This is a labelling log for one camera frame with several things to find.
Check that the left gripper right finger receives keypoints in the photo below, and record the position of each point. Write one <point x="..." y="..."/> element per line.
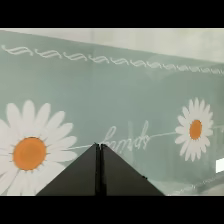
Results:
<point x="123" y="180"/>

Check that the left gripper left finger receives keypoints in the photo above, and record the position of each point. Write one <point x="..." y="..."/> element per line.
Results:
<point x="78" y="178"/>

